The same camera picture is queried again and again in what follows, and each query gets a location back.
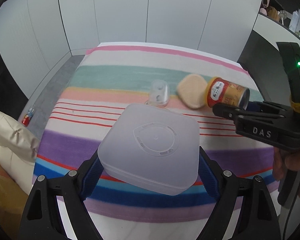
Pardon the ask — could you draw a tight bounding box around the red gold tin can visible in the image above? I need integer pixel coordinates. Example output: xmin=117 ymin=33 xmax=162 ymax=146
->
xmin=204 ymin=77 xmax=250 ymax=109

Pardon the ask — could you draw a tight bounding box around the beige powder puff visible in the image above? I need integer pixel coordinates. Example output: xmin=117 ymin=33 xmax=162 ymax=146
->
xmin=177 ymin=74 xmax=207 ymax=109

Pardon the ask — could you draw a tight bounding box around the translucent white square box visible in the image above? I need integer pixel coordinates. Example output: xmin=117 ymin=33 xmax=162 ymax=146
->
xmin=97 ymin=103 xmax=200 ymax=196

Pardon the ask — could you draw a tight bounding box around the person right hand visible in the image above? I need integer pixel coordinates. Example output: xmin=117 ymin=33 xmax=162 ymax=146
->
xmin=272 ymin=146 xmax=300 ymax=201

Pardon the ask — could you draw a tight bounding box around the brown cardboard box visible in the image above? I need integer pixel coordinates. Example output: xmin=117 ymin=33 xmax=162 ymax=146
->
xmin=0 ymin=165 xmax=27 ymax=239

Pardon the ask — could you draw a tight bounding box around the cream padded armchair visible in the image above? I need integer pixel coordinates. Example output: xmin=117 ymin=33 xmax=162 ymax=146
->
xmin=0 ymin=112 xmax=40 ymax=194

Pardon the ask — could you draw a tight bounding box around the small red bottle on floor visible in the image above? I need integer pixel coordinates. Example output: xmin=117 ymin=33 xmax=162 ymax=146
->
xmin=21 ymin=107 xmax=35 ymax=127

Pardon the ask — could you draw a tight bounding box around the striped colourful blanket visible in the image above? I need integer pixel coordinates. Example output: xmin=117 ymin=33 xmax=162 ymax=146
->
xmin=33 ymin=43 xmax=279 ymax=223

